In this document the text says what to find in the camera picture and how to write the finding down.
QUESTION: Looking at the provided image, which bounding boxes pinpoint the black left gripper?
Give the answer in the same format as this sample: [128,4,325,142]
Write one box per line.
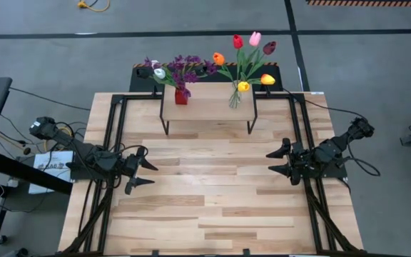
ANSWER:
[119,146,159,196]

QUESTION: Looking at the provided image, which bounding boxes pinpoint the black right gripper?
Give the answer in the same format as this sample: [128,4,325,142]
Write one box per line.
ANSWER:
[265,137,316,186]

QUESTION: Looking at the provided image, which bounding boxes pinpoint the clear glass vase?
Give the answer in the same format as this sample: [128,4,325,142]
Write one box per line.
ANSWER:
[228,80,244,110]

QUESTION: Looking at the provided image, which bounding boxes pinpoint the yellow orange-tipped artificial tulip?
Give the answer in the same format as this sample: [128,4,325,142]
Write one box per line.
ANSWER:
[246,74,276,86]

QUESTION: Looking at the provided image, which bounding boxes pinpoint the red ribbed glass vase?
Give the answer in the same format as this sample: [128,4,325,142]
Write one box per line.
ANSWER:
[174,87,189,106]

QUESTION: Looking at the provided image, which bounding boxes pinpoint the purple artificial flower bunch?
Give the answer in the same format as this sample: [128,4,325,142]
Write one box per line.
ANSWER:
[143,54,219,99]

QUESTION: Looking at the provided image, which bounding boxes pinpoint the dark maroon artificial tulip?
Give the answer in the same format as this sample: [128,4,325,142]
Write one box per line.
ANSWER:
[243,41,278,85]

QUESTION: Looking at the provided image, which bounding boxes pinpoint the orange artificial tulip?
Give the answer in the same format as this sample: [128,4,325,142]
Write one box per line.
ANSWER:
[212,52,237,85]

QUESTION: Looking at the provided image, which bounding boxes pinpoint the pink artificial tulip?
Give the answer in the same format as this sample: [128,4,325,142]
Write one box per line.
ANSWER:
[239,31,263,85]

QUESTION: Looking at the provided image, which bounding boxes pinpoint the red artificial tulip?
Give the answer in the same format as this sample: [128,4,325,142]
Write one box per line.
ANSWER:
[232,34,245,85]

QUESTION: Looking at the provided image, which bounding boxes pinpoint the black floor mat striped edge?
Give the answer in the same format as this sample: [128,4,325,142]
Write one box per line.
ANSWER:
[129,63,284,93]

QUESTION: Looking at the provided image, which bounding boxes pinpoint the white paper box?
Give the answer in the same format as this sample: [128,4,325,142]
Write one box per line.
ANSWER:
[29,150,75,196]

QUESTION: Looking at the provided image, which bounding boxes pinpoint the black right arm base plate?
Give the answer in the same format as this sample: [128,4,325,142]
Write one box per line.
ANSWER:
[297,149,349,180]

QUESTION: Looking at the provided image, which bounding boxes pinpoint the black metal table frame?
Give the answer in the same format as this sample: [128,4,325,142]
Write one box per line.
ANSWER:
[62,91,365,256]

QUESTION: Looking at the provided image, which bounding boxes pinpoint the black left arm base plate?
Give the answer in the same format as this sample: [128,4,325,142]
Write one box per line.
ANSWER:
[66,151,123,181]

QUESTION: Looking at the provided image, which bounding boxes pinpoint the thin black table cable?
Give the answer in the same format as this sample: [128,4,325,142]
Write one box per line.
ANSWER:
[261,81,369,122]

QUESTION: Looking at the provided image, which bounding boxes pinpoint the wooden shelf with black frame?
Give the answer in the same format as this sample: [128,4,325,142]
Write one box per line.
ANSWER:
[158,81,258,136]

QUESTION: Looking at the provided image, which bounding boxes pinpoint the yellow coiled cable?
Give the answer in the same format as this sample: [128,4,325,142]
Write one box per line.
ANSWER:
[44,126,73,151]

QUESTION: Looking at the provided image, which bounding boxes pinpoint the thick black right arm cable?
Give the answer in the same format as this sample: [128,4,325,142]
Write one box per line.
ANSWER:
[346,133,382,178]

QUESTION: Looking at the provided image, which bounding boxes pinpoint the yellow floor cable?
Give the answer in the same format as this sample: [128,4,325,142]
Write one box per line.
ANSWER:
[76,0,111,13]

